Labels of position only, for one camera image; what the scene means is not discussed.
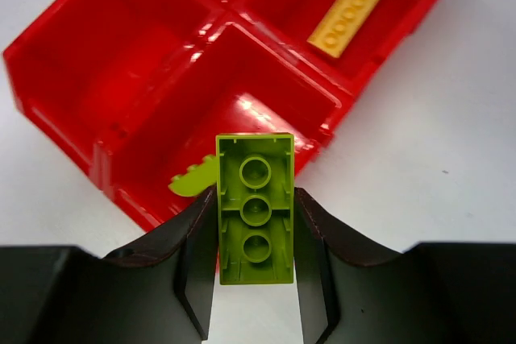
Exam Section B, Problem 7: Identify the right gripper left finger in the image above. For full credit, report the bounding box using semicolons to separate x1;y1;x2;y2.
1;188;218;343

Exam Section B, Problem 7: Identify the green lego brick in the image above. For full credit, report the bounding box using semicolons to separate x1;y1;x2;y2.
215;133;295;285

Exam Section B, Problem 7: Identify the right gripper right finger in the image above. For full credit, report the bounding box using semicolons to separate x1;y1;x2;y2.
293;188;515;343

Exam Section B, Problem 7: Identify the red four-compartment bin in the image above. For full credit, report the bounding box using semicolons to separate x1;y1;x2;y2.
3;0;438;230

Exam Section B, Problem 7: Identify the yellow long lego brick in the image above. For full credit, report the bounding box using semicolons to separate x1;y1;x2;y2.
307;0;380;58

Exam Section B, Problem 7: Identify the small green lego piece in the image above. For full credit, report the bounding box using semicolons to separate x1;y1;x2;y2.
168;155;218;197

